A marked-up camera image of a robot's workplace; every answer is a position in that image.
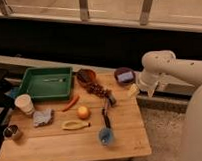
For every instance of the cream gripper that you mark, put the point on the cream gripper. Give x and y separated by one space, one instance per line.
133 91

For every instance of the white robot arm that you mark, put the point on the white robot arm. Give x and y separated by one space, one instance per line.
156 63

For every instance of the light purple eraser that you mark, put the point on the light purple eraser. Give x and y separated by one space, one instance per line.
123 77

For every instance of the green plastic tray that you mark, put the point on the green plastic tray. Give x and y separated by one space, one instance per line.
47 84

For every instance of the dark purple plate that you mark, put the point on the dark purple plate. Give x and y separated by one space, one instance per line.
123 70

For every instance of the dark grape bunch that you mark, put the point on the dark grape bunch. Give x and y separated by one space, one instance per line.
101 92

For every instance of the wooden table board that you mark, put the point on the wooden table board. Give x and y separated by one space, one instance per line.
52 143

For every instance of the brown bowl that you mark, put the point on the brown bowl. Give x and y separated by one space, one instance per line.
86 77

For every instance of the yellow round fruit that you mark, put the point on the yellow round fruit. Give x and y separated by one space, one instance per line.
83 113

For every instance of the orange carrot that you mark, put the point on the orange carrot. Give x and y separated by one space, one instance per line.
71 102

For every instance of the yellow banana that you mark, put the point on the yellow banana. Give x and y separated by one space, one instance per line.
74 125

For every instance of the crumpled grey cloth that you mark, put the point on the crumpled grey cloth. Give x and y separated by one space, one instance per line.
42 118

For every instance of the white paper cup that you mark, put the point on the white paper cup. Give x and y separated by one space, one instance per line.
25 104

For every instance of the small metal cup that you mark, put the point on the small metal cup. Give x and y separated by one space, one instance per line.
12 132

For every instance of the black stand at left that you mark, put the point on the black stand at left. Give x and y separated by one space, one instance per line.
6 102

